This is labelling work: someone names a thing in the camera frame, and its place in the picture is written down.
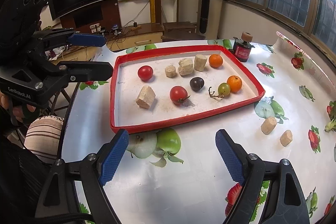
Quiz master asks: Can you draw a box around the round pale sugarcane piece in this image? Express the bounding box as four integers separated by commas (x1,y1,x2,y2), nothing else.
165,65,177,78

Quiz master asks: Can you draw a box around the wooden tv cabinet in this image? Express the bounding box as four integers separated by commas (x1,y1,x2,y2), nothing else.
52,23,164,64

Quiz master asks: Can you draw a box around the right small sugarcane cylinder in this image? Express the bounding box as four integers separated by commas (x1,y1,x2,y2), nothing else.
280,130,293,147

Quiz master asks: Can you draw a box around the large red stemmed tomato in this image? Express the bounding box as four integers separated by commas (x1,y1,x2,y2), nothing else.
169,86,190,105

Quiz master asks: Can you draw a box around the left small sugarcane cylinder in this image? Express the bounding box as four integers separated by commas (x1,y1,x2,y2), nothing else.
261,116,277,135

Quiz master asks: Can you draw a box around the person's left hand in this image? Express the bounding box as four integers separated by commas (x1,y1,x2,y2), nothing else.
0,92,36,122

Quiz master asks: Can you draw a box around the orange tangerine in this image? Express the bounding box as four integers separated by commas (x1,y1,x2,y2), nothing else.
209,54,223,68
227,76,242,93

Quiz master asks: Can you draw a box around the green grape with stem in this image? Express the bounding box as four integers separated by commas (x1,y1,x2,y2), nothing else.
209,83,231,99

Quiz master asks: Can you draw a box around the dark purple grape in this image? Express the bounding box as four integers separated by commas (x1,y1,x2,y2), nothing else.
190,77,205,92

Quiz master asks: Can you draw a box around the small sugarcane cylinder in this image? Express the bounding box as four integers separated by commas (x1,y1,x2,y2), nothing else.
280,130,293,147
261,116,277,135

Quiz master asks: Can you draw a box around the small red tomato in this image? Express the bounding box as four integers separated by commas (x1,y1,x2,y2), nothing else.
138,65,154,81

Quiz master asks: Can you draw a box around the pointed beige sugarcane chunk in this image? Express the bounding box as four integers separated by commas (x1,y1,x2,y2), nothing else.
135,85,155,109

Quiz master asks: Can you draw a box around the striped cushion stool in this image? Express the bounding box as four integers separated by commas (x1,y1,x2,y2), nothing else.
24,115,64,164

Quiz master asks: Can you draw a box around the large rough sugarcane chunk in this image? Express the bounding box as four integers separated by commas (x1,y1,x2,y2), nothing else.
178,59,194,76

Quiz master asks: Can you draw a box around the red black tape dispenser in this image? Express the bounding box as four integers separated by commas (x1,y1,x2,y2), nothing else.
230,32,254,63

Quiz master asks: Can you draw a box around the long sugarcane chunk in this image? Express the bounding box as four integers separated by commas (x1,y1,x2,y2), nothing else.
194,55,207,72

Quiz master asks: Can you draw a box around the red rimmed white tray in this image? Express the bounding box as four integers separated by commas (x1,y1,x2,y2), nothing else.
110,45,265,134

